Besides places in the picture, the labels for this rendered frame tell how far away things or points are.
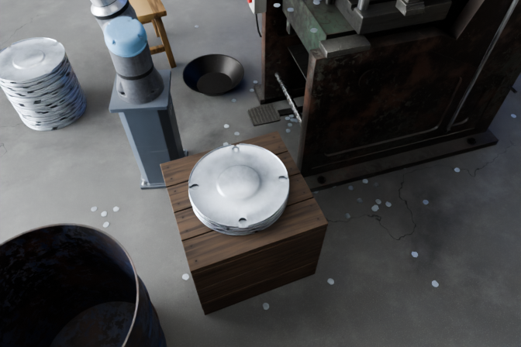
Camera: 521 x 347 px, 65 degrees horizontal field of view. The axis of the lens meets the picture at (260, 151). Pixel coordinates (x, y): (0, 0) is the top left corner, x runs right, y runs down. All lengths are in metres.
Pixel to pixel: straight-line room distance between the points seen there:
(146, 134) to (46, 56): 0.69
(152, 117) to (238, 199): 0.44
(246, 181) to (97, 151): 0.89
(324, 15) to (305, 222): 0.65
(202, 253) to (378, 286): 0.66
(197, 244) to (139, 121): 0.49
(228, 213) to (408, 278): 0.72
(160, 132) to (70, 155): 0.59
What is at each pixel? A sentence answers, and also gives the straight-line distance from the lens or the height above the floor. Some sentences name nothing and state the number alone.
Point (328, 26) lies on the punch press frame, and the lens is 1.32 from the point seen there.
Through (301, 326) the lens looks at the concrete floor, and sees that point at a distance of 1.43.
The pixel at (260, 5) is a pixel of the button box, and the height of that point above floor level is 0.53.
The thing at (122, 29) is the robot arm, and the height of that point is 0.68.
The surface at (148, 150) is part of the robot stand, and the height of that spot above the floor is 0.23.
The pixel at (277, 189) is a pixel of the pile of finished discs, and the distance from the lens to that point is 1.17.
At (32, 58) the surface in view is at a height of 0.29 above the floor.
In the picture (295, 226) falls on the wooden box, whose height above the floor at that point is 0.35.
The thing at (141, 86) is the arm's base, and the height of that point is 0.51.
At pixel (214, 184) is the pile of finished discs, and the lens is 1.19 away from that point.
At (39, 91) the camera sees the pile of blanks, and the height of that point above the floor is 0.23.
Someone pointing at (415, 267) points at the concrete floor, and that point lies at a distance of 1.59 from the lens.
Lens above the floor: 1.36
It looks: 51 degrees down
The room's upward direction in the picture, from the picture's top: straight up
